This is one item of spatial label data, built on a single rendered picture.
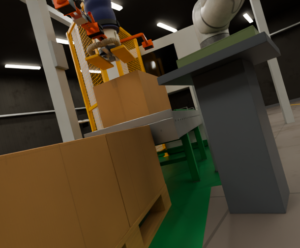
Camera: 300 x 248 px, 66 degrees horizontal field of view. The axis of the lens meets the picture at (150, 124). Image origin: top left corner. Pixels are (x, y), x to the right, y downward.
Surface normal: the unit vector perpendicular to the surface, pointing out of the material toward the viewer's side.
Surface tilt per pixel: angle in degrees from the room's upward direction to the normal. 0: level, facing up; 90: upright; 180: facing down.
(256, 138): 90
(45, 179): 90
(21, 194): 90
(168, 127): 90
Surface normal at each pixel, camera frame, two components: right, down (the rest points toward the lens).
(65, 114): -0.30, 0.06
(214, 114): -0.56, 0.14
